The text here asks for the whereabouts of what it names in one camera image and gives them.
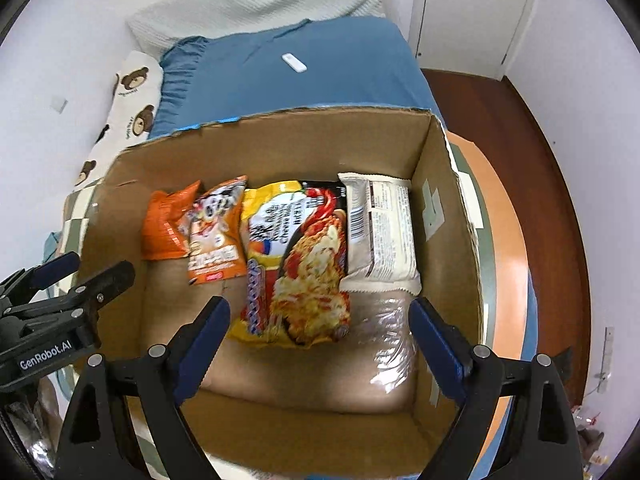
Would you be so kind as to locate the light blue cushion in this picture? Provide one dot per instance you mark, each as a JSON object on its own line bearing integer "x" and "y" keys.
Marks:
{"x": 51, "y": 246}

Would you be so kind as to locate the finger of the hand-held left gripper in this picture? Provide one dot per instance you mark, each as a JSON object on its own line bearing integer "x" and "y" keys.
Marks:
{"x": 55, "y": 266}
{"x": 112, "y": 280}

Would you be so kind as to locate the bear print pillow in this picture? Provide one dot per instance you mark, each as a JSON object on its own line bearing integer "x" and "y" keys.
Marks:
{"x": 135, "y": 110}

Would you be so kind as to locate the cardboard box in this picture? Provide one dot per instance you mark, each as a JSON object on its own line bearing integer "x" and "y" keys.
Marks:
{"x": 300, "y": 155}

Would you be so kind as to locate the cartoon panda snack packet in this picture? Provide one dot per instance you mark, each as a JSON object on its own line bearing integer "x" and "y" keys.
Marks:
{"x": 215, "y": 240}

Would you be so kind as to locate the white wall socket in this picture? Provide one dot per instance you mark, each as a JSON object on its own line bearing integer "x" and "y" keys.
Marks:
{"x": 59, "y": 104}

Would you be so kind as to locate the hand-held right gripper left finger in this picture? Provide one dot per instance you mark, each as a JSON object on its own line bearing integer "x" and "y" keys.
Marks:
{"x": 205, "y": 345}

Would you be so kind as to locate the blue bedsheet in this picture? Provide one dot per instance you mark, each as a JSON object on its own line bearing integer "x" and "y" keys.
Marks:
{"x": 325, "y": 85}

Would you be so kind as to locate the pale green blanket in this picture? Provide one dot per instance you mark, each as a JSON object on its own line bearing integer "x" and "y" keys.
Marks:
{"x": 250, "y": 5}

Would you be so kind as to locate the white remote control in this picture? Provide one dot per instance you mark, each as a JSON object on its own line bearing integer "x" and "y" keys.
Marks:
{"x": 294, "y": 62}

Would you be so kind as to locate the white door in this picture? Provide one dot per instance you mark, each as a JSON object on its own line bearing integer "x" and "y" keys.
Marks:
{"x": 470, "y": 10}

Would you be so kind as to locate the yellow noodle packet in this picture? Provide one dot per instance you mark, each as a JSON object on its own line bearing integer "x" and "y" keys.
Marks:
{"x": 300, "y": 270}

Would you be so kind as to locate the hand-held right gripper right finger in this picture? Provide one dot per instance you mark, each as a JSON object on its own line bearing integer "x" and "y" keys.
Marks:
{"x": 435, "y": 345}

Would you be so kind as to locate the white noodle packet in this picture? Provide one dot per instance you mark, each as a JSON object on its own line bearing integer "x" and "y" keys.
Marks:
{"x": 385, "y": 240}

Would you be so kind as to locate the green checkered mat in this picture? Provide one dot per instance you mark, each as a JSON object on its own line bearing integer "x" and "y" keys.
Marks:
{"x": 505, "y": 260}

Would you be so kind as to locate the orange snack packet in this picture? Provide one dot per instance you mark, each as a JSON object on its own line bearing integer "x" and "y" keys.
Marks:
{"x": 162, "y": 230}

